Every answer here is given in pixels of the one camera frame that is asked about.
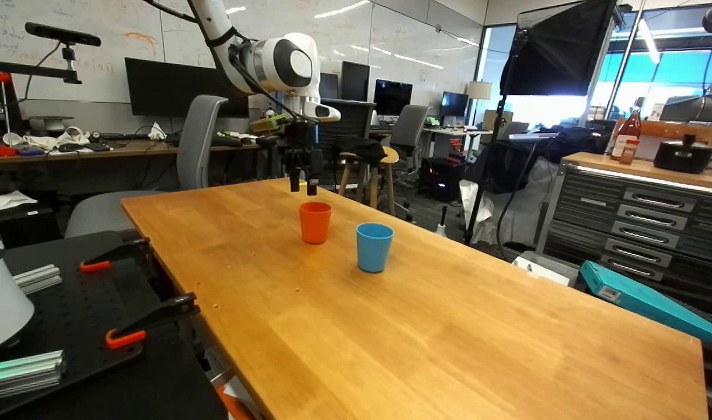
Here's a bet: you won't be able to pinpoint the orange cup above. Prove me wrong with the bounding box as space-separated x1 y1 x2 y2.
299 201 333 244

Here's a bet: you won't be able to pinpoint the stack of papers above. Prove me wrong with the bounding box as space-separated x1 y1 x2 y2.
0 190 39 212

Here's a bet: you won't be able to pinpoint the wooden stool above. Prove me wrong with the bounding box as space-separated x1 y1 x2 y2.
337 145 401 217

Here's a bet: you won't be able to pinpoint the grey tool drawer cabinet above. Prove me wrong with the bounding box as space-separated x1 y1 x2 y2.
536 152 712 319

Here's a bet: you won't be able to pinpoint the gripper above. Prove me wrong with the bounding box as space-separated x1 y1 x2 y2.
278 121 325 197

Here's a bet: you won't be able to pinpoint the white plastic sheet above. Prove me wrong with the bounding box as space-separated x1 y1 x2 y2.
459 156 562 247

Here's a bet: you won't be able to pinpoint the blue cup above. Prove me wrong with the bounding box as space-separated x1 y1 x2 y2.
356 222 395 274

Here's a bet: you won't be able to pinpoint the black cloth bundle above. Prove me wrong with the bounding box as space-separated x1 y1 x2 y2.
332 135 388 166

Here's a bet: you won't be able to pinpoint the row of monitors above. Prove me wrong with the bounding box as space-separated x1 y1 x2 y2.
319 61 414 117

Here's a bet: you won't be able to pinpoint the aluminium extrusion bars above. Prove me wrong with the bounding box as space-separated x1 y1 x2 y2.
0 349 67 401
13 264 62 295

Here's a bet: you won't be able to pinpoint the white box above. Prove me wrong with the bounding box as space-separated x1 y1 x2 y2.
512 250 580 287

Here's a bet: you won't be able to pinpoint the camera on mount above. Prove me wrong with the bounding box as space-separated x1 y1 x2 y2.
0 22 102 86

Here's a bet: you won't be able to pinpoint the long teal box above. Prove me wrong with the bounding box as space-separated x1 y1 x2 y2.
577 260 712 349

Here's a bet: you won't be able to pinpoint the large black monitor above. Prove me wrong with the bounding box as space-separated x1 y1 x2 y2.
124 57 250 118

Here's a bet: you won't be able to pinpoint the black computer tower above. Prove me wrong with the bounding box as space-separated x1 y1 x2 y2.
417 156 466 203

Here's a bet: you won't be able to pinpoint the black pot with lid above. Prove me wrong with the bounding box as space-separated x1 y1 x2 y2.
653 134 712 174

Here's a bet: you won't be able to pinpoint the red sauce bottle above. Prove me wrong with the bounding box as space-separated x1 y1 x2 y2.
609 104 643 160

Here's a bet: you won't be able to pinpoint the black clamp with orange tip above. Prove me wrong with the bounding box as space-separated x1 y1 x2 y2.
79 236 153 274
104 292 201 350

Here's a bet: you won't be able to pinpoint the wooden desk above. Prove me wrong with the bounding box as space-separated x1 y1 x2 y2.
0 139 264 196

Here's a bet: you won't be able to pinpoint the red clamp stand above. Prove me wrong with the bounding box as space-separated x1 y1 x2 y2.
0 71 19 158

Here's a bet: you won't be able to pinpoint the white shade table lamp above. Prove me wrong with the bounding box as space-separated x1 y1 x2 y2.
466 80 493 127

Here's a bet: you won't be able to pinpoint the whiteboard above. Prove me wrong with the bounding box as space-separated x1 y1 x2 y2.
0 0 373 104

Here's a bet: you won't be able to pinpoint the grey office chair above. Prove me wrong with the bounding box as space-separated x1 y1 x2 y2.
387 104 431 222
64 94 229 239

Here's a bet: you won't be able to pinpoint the black mesh office chair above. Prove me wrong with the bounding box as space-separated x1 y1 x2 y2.
316 99 378 188

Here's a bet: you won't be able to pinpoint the softbox light on stand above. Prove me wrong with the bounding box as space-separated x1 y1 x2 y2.
463 0 620 247

